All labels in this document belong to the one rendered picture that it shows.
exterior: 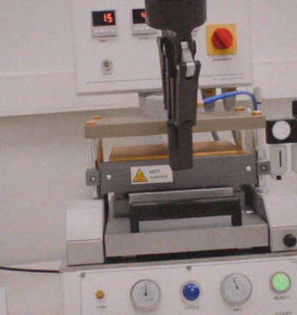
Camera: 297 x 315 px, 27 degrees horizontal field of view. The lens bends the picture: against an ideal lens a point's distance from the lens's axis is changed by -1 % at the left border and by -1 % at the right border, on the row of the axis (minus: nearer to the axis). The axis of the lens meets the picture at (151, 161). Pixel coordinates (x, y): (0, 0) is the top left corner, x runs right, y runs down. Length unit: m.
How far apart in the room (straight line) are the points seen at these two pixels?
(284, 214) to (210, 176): 0.13
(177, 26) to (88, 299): 0.37
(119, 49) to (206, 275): 0.47
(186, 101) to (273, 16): 0.91
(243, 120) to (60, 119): 0.68
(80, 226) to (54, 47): 0.74
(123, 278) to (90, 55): 0.46
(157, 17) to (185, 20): 0.03
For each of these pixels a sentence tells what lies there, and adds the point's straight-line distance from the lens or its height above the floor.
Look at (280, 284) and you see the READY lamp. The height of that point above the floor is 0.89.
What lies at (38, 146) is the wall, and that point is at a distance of 1.50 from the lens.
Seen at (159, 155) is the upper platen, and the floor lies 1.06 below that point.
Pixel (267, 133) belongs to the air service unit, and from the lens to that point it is 1.14.
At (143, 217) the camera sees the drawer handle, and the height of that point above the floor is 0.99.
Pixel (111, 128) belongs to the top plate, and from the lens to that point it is 0.90.
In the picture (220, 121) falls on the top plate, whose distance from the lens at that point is 0.91.
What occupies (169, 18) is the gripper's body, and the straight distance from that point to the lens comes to 0.72.
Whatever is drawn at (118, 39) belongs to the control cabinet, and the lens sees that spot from 1.12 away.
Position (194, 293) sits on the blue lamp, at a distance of 0.81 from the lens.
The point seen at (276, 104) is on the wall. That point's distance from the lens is 1.63.
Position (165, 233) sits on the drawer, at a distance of 0.82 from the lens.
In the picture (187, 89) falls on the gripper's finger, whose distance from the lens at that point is 0.74.
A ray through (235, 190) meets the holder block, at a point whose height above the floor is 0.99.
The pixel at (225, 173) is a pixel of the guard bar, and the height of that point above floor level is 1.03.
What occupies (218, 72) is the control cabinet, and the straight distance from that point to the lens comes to 1.13.
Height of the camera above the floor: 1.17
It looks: 7 degrees down
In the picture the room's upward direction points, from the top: 3 degrees counter-clockwise
